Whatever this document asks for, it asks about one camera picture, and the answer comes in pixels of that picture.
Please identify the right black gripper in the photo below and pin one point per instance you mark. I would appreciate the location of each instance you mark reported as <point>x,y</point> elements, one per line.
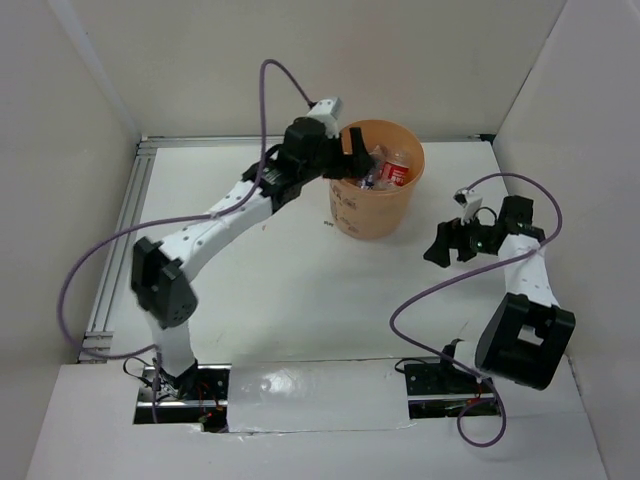
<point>451,234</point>

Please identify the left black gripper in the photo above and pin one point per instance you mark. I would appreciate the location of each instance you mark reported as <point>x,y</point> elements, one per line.
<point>357,164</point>

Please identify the black label bottle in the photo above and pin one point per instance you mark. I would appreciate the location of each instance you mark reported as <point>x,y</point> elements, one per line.
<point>368,182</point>

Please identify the clear unlabeled bottle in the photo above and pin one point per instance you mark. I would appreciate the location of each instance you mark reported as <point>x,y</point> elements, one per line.
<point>379,156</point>

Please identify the red label red cap bottle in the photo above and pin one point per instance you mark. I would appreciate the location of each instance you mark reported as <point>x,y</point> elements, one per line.
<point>395,169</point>

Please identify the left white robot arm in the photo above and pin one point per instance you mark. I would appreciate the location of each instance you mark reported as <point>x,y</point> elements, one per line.
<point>162,271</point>

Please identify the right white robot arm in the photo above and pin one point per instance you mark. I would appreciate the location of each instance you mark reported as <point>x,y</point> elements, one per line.
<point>527,336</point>

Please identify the orange plastic bin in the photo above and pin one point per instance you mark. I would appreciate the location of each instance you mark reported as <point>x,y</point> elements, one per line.
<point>373,214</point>

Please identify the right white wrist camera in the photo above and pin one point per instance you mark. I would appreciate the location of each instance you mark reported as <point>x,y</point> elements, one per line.
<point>470,202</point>

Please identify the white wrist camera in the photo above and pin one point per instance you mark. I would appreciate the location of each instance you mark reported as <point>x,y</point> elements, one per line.
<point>327,112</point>
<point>470,202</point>

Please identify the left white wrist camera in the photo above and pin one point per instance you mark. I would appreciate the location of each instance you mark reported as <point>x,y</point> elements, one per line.
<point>327,112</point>

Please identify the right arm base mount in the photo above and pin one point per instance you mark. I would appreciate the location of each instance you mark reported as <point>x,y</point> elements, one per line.
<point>435,389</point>

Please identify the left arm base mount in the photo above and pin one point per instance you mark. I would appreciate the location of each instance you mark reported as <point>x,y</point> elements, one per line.
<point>203,403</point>

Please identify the aluminium frame rail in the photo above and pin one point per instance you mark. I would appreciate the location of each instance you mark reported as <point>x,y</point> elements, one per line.
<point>271,253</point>

